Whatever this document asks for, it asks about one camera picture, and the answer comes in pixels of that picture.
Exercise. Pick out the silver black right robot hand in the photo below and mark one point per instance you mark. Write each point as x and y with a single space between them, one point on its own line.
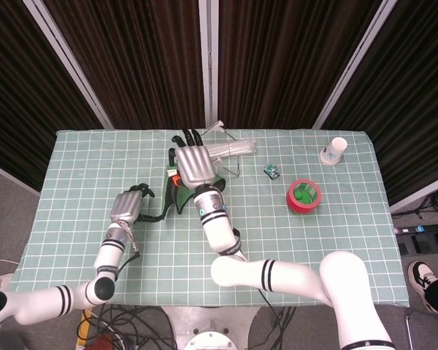
195 166

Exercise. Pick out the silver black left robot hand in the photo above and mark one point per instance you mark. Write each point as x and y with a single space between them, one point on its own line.
126 208

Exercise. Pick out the green cloth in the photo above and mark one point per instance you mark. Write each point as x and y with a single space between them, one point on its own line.
184 198

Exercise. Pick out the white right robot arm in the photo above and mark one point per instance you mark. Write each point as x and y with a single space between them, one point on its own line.
219 226

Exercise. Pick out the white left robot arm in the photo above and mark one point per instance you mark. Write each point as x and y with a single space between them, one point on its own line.
109 251

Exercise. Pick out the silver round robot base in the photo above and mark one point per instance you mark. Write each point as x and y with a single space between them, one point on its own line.
208 321

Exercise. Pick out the clear plastic cup sleeve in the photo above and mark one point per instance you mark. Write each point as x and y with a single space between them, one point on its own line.
237 147

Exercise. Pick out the green checked tablecloth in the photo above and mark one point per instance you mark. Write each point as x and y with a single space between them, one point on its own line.
95 164

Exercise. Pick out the red tape roll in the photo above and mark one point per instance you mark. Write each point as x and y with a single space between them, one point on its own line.
295 206

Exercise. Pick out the green plastic block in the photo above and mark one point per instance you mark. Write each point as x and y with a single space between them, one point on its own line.
303 197

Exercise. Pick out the yellow object on floor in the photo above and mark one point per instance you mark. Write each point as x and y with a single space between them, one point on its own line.
83 328

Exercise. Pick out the red object on floor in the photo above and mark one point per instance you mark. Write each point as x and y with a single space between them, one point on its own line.
102 342

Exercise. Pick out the white flower-print paper cup stack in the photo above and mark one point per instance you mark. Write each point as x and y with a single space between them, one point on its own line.
332 153

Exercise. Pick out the power strip with numbered switches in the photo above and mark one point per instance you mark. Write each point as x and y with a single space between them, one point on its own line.
419 229

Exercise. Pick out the black foot pedal unit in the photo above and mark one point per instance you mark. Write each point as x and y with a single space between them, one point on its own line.
423 242

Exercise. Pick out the black and white sneaker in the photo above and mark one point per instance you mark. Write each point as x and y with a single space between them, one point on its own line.
419 273

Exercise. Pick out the white partition post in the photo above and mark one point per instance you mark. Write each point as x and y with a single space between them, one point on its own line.
208 54
69 65
354 58

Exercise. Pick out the white partition base rail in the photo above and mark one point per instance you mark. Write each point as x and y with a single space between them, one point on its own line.
423 193
11 178

